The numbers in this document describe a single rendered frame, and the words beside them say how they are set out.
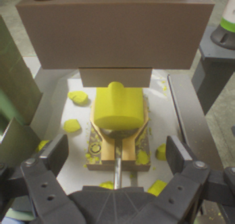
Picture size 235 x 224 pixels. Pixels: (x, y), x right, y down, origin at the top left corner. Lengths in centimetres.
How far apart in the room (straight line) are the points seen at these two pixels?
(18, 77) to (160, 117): 24
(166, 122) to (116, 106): 14
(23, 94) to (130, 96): 15
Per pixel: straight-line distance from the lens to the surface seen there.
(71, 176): 27
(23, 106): 26
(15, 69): 25
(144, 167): 25
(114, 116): 20
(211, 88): 90
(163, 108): 33
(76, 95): 33
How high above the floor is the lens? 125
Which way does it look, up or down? 50 degrees down
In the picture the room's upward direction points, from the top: 1 degrees counter-clockwise
